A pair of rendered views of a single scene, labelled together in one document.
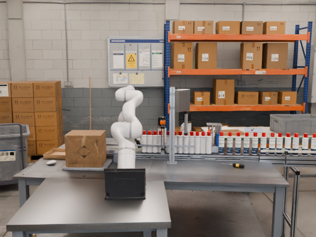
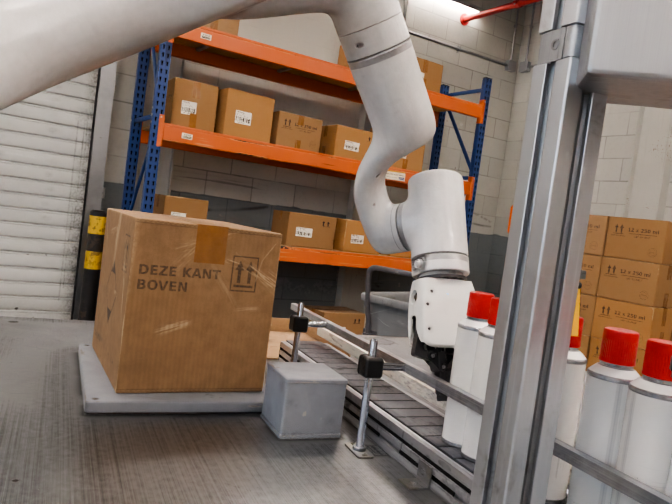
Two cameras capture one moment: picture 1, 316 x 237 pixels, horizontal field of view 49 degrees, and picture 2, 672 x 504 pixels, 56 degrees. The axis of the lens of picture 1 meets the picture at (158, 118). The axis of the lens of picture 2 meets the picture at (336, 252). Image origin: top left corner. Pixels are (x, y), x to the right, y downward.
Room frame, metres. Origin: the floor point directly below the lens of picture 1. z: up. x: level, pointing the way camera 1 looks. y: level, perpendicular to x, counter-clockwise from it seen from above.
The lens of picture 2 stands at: (2.59, -0.51, 1.16)
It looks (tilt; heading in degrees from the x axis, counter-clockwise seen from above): 3 degrees down; 61
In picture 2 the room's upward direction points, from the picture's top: 8 degrees clockwise
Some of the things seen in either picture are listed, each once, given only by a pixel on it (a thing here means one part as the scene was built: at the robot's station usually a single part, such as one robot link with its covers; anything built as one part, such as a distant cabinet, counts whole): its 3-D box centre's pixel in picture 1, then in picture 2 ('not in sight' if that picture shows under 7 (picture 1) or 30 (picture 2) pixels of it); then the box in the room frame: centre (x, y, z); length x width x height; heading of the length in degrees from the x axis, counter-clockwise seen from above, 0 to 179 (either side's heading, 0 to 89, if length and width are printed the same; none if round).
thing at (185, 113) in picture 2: not in sight; (314, 202); (4.79, 3.94, 1.26); 2.78 x 0.61 x 2.51; 3
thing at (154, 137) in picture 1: (154, 141); not in sight; (3.15, 0.03, 0.98); 0.05 x 0.05 x 0.20
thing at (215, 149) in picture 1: (213, 137); not in sight; (3.20, -0.52, 1.01); 0.14 x 0.13 x 0.26; 85
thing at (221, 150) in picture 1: (221, 143); not in sight; (3.10, -0.58, 0.98); 0.05 x 0.05 x 0.20
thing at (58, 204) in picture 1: (99, 196); not in sight; (2.25, 0.40, 0.81); 0.90 x 0.90 x 0.04; 3
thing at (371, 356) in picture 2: not in sight; (379, 395); (3.10, 0.24, 0.91); 0.07 x 0.03 x 0.16; 175
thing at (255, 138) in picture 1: (255, 143); not in sight; (3.08, -0.88, 0.98); 0.05 x 0.05 x 0.20
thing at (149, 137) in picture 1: (149, 141); (492, 379); (3.16, 0.08, 0.98); 0.05 x 0.05 x 0.20
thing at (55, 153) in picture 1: (64, 153); (278, 336); (3.23, 0.90, 0.85); 0.30 x 0.26 x 0.04; 85
